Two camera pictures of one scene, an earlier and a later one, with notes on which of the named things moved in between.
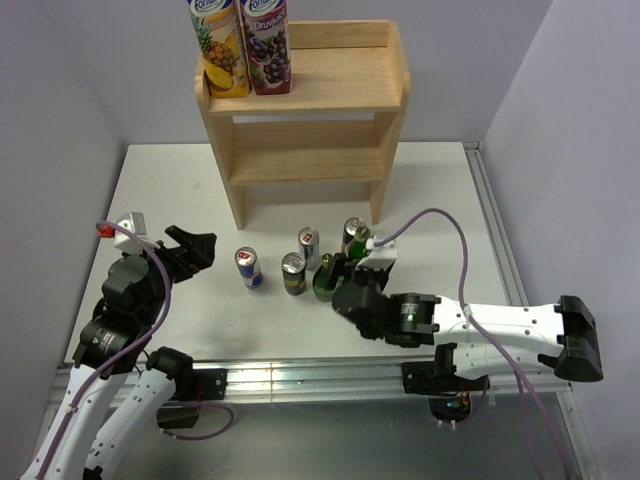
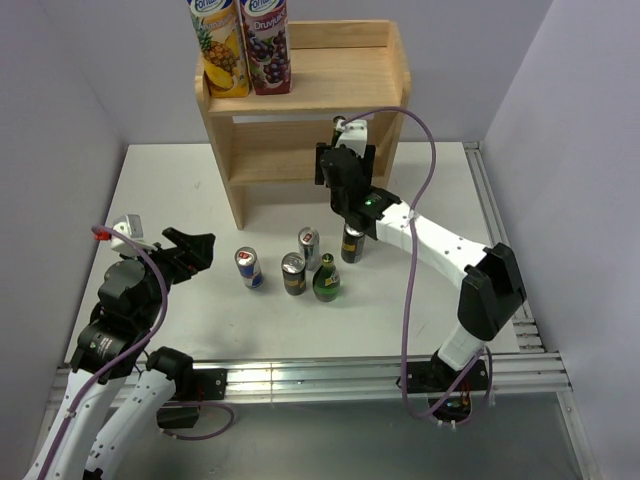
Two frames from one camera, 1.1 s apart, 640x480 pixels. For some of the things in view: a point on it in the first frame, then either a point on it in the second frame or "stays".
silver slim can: (309, 244) stays
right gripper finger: (338, 270) -> (321, 147)
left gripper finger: (187, 273) stays
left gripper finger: (200, 246) stays
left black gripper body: (172, 261) stays
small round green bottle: (321, 278) stays
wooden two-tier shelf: (333, 131) stays
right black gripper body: (376, 278) -> (337, 204)
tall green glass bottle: (357, 247) -> (338, 128)
